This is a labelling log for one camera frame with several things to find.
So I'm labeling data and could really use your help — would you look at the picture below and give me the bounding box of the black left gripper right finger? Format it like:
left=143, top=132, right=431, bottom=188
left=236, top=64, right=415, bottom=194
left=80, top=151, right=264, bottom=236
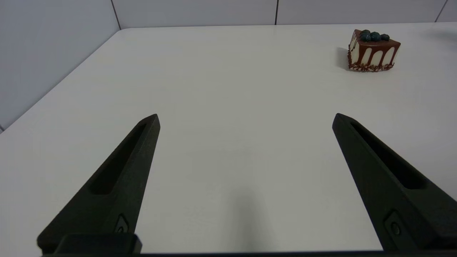
left=332, top=113, right=457, bottom=252

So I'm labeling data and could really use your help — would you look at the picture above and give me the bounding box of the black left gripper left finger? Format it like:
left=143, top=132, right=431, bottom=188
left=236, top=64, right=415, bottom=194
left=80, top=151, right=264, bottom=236
left=36, top=114, right=161, bottom=251

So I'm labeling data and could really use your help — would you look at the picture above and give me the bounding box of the chocolate cake slice with blueberries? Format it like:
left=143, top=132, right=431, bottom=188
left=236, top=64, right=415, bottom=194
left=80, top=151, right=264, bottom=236
left=347, top=29, right=401, bottom=72

